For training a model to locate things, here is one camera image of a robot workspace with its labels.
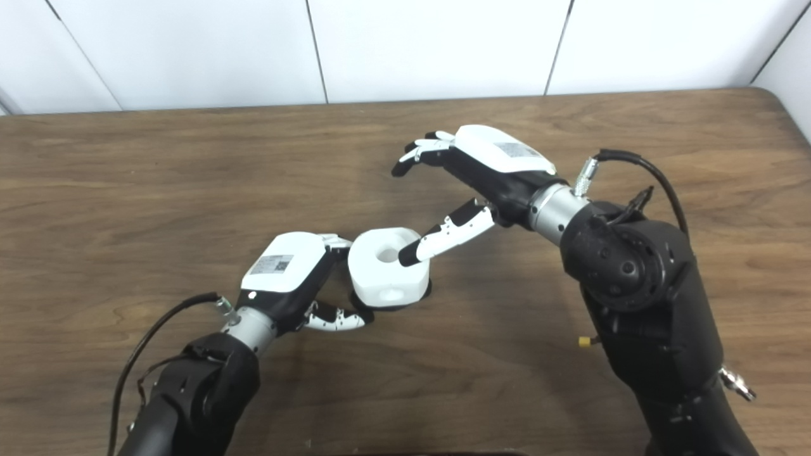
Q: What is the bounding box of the black flanged holder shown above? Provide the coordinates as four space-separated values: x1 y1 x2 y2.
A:
350 279 433 312

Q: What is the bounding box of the round white piece with holes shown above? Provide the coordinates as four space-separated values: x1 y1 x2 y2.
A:
347 227 431 309

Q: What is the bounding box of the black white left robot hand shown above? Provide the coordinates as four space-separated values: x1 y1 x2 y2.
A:
236 232 374 335

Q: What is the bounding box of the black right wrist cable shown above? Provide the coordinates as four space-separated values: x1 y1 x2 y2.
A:
572 149 758 402

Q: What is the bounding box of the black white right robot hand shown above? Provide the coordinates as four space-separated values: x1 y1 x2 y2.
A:
391 124 558 267

